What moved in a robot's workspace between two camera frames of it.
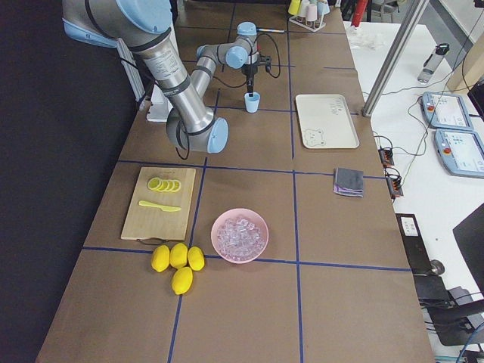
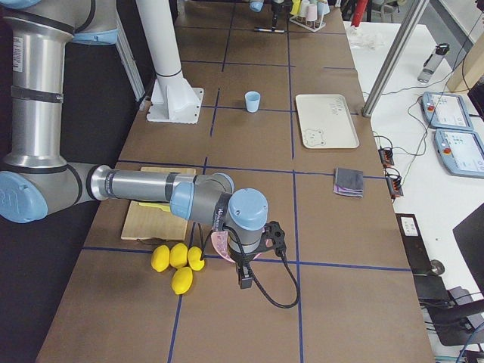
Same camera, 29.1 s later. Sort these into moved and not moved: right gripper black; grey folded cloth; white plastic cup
Moved: right gripper black
Not moved: white plastic cup; grey folded cloth
